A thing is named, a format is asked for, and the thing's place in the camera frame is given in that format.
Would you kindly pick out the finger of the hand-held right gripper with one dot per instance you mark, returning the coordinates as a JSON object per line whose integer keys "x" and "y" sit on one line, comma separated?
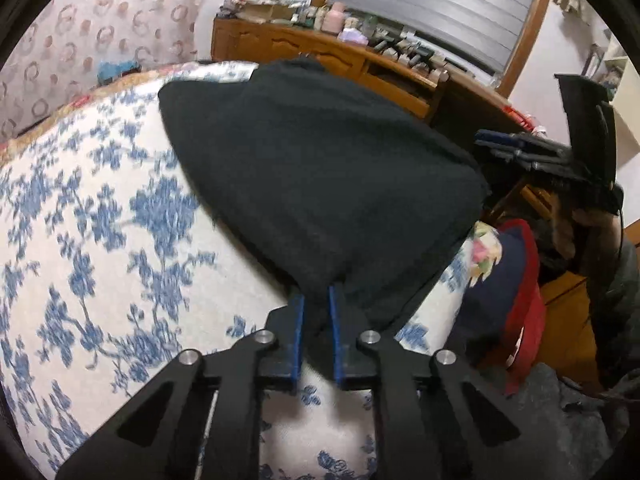
{"x": 520, "y": 140}
{"x": 545, "y": 165}

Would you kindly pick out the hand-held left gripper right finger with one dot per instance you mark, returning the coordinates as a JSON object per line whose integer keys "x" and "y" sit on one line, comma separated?
{"x": 336, "y": 340}

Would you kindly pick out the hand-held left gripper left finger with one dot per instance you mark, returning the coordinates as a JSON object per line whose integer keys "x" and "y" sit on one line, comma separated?
{"x": 298, "y": 345}

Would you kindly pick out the black printed t-shirt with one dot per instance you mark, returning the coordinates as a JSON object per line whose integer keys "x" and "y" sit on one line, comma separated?
{"x": 310, "y": 170}

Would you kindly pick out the white shelf unit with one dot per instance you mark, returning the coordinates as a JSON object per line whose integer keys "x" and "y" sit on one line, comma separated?
{"x": 610, "y": 75}

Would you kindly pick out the row of small bottles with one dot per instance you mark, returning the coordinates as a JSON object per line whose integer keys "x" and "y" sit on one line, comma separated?
{"x": 410, "y": 52}

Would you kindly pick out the navy and red cloth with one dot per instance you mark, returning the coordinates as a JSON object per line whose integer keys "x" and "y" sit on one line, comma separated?
{"x": 500, "y": 300}

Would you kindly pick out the purple soft item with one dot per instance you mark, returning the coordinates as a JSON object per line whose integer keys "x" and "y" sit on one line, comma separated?
{"x": 352, "y": 36}

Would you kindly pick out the white blue floral bed sheet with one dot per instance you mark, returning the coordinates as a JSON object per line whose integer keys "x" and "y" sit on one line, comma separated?
{"x": 100, "y": 260}

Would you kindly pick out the pink bottle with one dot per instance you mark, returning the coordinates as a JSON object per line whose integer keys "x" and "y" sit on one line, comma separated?
{"x": 334, "y": 19}

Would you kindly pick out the grey cloth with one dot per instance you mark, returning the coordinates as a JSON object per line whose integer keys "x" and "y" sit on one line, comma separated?
{"x": 560, "y": 425}

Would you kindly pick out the wooden cabinet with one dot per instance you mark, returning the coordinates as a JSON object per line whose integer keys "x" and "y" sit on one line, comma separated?
{"x": 280, "y": 45}

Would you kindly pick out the cardboard box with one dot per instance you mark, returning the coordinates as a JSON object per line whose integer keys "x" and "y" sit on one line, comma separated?
{"x": 262, "y": 11}

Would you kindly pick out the teal box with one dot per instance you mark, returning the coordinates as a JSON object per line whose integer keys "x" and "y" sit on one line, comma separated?
{"x": 117, "y": 70}

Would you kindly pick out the circle patterned curtain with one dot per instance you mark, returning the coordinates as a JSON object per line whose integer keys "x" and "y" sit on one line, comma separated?
{"x": 100, "y": 20}

